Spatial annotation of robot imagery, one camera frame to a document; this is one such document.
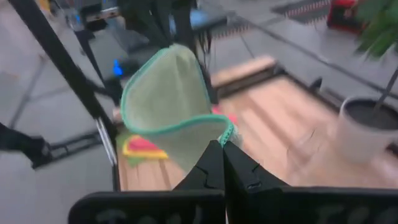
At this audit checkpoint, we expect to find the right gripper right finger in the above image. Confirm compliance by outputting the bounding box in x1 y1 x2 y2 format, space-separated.
223 141 398 224

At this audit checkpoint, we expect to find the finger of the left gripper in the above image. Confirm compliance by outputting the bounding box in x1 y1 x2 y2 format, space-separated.
118 0 172 48
172 0 200 57

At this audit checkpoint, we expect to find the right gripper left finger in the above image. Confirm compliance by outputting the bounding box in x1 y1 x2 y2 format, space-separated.
68 140 225 224

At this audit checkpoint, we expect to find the pale green towel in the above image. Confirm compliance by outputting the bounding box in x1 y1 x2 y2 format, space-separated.
120 43 234 174

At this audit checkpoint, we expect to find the pink towel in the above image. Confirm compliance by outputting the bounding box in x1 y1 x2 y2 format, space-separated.
126 105 239 155

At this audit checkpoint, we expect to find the grey side desk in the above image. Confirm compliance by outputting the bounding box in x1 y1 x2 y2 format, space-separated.
86 18 156 63

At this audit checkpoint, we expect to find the white plant pot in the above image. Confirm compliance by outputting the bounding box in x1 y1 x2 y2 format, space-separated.
337 96 398 164

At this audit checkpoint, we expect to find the black floor grille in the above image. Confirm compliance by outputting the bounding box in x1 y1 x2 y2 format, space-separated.
272 0 332 25

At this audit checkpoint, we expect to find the red floor object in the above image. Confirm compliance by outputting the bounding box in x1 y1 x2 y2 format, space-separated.
326 0 365 34

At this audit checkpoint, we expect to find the green leafy plant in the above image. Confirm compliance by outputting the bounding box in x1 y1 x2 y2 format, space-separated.
354 0 398 110

